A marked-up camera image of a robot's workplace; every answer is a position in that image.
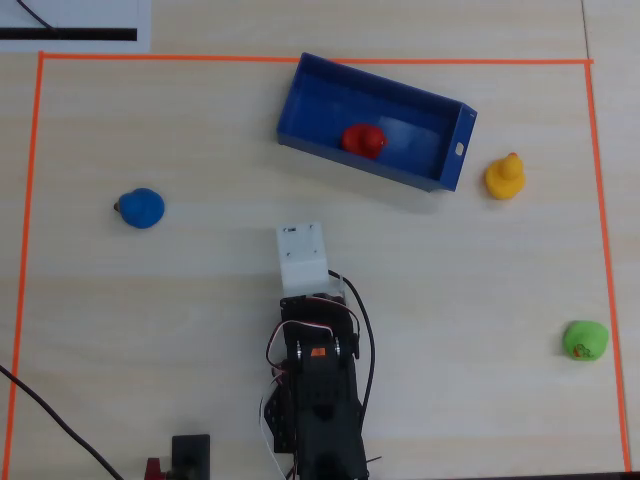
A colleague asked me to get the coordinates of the white paper with black bar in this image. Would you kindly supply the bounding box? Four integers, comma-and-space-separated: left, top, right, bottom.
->
0, 0, 151, 53

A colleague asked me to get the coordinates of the thin black cable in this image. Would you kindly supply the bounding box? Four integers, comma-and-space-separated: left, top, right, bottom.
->
16, 0, 57, 32

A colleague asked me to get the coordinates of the orange tape border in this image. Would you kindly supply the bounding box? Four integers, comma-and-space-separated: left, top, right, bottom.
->
0, 51, 632, 480

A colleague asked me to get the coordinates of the red rubber duck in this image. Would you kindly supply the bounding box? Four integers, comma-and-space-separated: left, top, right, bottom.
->
341, 123, 390, 161

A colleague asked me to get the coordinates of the small black box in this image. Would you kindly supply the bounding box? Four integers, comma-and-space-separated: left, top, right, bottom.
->
171, 433, 212, 480

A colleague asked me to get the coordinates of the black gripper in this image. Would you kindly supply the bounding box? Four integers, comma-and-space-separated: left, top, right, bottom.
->
278, 293, 352, 329

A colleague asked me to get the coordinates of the thick black cable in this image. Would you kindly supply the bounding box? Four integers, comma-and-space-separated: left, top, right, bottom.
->
0, 364, 124, 480

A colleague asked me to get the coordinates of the blue plastic box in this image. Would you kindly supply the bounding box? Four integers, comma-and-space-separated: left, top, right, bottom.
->
275, 51, 479, 193

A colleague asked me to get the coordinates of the yellow rubber duck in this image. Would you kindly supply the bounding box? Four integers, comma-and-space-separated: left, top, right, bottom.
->
484, 152, 527, 201

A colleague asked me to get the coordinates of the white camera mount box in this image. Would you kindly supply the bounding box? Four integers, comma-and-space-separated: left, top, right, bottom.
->
275, 221, 332, 297

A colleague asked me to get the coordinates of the blue rubber duck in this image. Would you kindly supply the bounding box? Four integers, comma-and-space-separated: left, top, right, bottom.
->
113, 187, 166, 231

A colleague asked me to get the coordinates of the green rubber duck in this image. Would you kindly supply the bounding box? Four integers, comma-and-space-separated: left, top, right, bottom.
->
562, 319, 611, 362

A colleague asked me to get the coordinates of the black robot camera cable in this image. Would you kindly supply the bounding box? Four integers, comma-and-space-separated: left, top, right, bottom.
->
327, 268, 377, 419

